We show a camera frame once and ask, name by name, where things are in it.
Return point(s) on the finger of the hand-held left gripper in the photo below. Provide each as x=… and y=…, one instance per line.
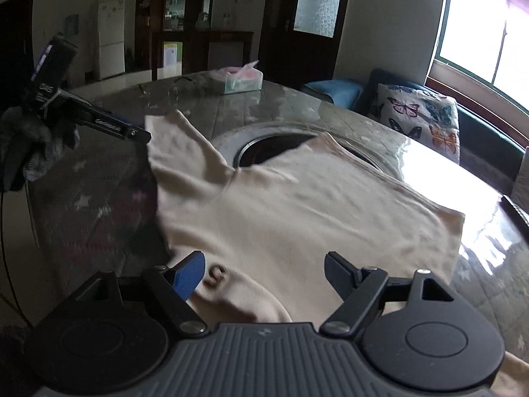
x=103, y=123

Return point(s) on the wooden door with frosted glass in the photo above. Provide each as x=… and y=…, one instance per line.
x=277, y=49

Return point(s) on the dark wooden door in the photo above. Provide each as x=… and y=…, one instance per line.
x=16, y=49

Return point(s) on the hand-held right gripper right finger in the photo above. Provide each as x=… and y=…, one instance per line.
x=337, y=273

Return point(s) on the dark wooden cabinet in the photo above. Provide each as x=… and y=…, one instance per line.
x=142, y=37

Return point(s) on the cream t-shirt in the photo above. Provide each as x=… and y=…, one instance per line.
x=289, y=215

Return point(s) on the person's left hand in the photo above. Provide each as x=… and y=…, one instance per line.
x=24, y=144

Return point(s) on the dark teal sofa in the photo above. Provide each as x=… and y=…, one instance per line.
x=487, y=136

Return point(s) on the white green carton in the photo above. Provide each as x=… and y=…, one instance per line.
x=171, y=54

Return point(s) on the butterfly print pillow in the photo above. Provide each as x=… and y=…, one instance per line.
x=413, y=120

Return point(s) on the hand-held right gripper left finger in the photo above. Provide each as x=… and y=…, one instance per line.
x=190, y=275

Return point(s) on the blue cushion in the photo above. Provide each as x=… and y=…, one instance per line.
x=334, y=91

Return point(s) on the dark wooden side table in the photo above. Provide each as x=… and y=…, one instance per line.
x=223, y=35

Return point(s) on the tissue box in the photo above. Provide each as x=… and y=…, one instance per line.
x=244, y=80

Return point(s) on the round black induction cooker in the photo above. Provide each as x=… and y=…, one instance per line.
x=264, y=149

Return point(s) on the white refrigerator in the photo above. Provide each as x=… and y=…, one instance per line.
x=111, y=37

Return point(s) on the window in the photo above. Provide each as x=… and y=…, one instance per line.
x=467, y=29

